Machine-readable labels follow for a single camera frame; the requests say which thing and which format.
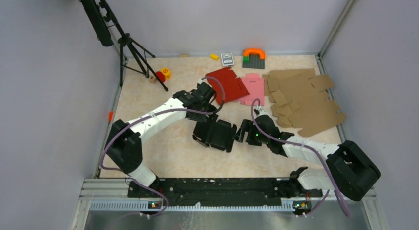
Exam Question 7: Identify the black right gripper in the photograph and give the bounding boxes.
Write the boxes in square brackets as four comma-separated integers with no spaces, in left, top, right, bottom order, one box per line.
[233,119,270,146]

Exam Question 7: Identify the black corrugated paper box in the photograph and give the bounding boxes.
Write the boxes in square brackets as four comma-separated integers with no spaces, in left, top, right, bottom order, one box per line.
[192,115,251,153]

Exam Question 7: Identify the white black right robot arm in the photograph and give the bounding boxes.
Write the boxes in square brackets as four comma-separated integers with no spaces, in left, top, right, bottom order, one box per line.
[249,114,381,201]

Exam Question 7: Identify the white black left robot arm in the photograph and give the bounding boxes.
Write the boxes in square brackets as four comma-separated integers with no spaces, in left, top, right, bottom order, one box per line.
[104,82,216,197]

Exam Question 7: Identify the playing card deck box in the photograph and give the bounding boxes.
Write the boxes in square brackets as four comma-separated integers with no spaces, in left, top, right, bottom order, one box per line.
[220,53,235,67]

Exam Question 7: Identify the red flat cardboard sheet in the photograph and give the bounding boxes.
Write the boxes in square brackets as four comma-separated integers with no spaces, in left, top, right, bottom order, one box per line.
[206,67,250,105]

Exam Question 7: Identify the red yellow toy spool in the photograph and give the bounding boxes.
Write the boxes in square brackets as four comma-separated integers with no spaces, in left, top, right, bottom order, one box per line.
[156,67,171,82]

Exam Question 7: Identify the yellow small block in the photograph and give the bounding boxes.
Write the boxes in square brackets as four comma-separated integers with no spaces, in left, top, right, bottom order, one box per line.
[210,53,219,60]

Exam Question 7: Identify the small wooden cube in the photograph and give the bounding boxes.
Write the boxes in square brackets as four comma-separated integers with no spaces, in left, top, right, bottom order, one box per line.
[149,77,157,84]

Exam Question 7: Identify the pink flat cardboard sheet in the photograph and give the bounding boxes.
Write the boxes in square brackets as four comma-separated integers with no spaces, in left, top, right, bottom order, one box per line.
[235,73,265,106]

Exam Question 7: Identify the brown flat cardboard sheets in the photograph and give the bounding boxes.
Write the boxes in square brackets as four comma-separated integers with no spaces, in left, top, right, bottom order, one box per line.
[263,68,346,138]

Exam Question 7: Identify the orange arch toy block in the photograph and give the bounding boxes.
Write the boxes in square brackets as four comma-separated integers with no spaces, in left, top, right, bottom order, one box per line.
[243,48,266,60]

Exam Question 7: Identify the grey building baseplate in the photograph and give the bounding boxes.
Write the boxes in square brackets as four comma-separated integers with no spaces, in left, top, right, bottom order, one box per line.
[242,55,265,69]

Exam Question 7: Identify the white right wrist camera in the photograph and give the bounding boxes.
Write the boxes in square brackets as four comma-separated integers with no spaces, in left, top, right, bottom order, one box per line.
[253,106,269,118]

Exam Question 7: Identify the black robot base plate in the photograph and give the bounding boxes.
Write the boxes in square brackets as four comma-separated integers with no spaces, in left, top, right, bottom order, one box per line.
[127,178,323,207]

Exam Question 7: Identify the orange clip on frame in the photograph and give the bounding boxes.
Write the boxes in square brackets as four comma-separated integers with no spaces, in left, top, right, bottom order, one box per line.
[108,111,113,123]

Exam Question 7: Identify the black camera tripod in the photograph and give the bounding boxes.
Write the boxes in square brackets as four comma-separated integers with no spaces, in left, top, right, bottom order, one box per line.
[79,0,168,91]

